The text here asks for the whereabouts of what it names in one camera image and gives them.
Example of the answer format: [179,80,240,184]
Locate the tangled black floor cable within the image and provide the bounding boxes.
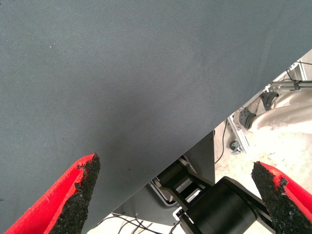
[97,214,182,234]

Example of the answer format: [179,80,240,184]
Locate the dark grey table cloth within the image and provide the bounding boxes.
[0,0,312,234]

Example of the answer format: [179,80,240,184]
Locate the grey perforated bracket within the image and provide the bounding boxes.
[238,108,255,129]

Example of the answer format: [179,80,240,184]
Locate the white crumpled sheet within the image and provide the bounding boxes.
[248,89,312,134]

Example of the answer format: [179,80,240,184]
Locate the aluminium cross bar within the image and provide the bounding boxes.
[268,80,312,91]

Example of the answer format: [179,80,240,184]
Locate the small caster wheel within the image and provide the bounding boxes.
[229,140,242,156]

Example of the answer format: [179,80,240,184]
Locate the thin black floor cable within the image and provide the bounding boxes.
[214,118,229,164]

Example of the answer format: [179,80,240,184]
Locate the grey curved bracket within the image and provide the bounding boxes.
[259,91,279,111]

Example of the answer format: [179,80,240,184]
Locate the black robot torso joint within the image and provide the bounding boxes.
[156,160,273,234]

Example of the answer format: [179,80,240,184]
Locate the aluminium profile post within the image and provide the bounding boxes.
[287,62,308,81]

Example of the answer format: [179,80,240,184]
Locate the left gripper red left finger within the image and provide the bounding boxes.
[4,153,101,234]

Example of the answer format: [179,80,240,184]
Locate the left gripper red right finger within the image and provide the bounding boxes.
[251,161,312,234]

